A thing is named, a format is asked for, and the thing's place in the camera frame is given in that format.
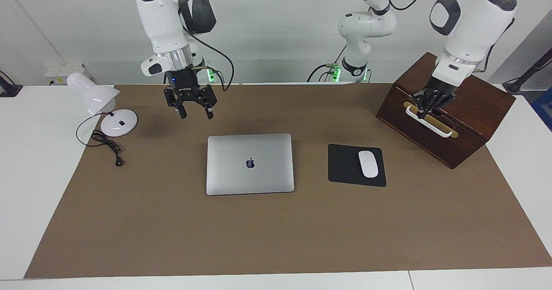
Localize dark brown wooden box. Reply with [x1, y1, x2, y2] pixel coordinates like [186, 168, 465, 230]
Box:
[376, 52, 516, 170]

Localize black mouse pad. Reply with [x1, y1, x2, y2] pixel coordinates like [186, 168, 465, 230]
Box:
[328, 143, 387, 187]

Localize black lamp power cable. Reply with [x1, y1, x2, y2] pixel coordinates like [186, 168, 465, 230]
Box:
[76, 111, 124, 168]

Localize white wall socket box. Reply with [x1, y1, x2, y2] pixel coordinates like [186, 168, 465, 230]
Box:
[44, 64, 92, 86]

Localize black arm base cables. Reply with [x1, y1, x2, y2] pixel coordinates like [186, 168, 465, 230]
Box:
[307, 44, 348, 83]

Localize black stand base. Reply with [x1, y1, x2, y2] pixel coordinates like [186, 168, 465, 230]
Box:
[0, 70, 23, 97]

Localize blue object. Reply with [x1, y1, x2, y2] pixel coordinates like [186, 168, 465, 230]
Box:
[531, 87, 552, 132]

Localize white computer mouse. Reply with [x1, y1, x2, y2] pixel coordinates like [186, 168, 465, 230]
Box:
[358, 150, 379, 178]

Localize brown table mat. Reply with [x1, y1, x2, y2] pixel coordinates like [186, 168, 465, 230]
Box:
[24, 83, 552, 279]

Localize white desk lamp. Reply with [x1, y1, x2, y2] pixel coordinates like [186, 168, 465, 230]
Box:
[66, 72, 138, 137]

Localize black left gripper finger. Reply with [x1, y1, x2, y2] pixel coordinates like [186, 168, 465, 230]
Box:
[417, 96, 453, 119]
[413, 88, 432, 109]

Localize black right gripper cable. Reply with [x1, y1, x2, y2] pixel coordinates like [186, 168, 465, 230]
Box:
[181, 23, 236, 92]

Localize grey Apple laptop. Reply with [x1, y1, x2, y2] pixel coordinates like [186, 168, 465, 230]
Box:
[206, 133, 295, 196]

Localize black stand with pole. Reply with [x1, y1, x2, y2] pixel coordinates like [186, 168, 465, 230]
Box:
[502, 49, 552, 95]

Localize white box handle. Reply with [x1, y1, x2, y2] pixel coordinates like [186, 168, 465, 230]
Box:
[405, 106, 453, 137]

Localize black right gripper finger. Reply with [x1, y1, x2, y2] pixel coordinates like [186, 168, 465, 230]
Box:
[164, 90, 188, 119]
[196, 85, 217, 120]

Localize brass handle plate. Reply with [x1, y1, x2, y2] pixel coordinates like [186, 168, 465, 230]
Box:
[403, 101, 459, 139]

